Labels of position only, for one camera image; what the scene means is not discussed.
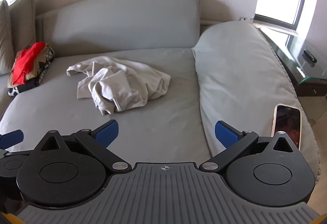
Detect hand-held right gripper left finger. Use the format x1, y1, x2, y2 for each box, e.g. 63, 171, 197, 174
34, 120, 131, 173

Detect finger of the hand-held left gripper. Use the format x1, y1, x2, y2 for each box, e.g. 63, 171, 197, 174
0, 130, 24, 149

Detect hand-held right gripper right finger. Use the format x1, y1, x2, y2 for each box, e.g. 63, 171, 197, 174
199, 121, 298, 173

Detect white t-shirt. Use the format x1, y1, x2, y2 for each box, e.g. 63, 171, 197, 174
66, 56, 171, 115

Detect pile of folded clothes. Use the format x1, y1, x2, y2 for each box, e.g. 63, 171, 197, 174
8, 47, 55, 97
8, 45, 52, 88

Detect grey sofa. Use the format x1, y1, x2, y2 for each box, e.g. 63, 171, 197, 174
0, 0, 322, 183

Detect smartphone in beige case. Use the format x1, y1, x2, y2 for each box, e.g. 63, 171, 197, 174
271, 104, 302, 150

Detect red garment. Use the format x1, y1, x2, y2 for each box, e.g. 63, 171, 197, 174
11, 42, 46, 85

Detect dark drawer unit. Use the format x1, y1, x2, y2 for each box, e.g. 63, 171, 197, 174
266, 35, 327, 98

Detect glass side table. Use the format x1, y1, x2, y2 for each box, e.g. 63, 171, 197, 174
258, 27, 327, 86

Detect grey sofa back cushion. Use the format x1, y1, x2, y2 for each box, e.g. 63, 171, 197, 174
51, 0, 201, 58

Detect black remote control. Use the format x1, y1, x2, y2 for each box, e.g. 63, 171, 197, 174
303, 50, 318, 63

